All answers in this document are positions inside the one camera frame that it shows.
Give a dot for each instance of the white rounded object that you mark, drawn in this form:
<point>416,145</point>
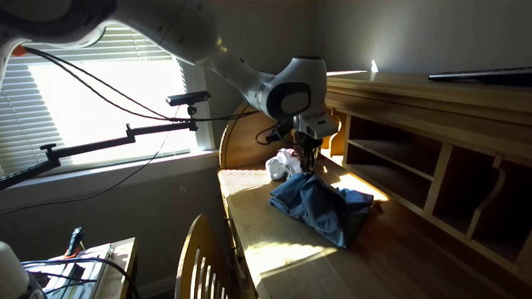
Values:
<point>13,282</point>

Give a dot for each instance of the side table with clutter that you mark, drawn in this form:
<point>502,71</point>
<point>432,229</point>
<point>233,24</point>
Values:
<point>103,272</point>

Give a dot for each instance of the black camera on mount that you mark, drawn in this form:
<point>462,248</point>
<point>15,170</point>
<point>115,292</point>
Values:
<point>188,99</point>

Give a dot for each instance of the blue cloth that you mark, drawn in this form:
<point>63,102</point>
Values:
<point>332,214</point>

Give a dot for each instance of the white crumpled object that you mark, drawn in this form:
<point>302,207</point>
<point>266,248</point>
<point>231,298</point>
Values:
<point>283,165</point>

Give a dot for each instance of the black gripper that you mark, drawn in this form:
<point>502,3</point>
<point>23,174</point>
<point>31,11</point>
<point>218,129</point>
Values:
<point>306,149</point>

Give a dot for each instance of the white window blind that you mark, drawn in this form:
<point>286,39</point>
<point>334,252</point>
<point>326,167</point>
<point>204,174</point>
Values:
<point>118,81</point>

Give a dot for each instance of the blue handled tool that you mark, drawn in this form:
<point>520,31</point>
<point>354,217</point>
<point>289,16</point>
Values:
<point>75,243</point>

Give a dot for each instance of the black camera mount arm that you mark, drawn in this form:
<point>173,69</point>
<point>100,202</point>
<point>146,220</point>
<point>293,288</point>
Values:
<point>55,155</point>

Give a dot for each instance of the wooden roll-top desk hutch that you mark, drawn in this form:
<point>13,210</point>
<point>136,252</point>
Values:
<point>457,154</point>

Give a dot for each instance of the dark flat object on hutch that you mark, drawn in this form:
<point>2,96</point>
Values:
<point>520,76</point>

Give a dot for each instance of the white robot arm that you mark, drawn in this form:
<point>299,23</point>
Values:
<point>186,29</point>

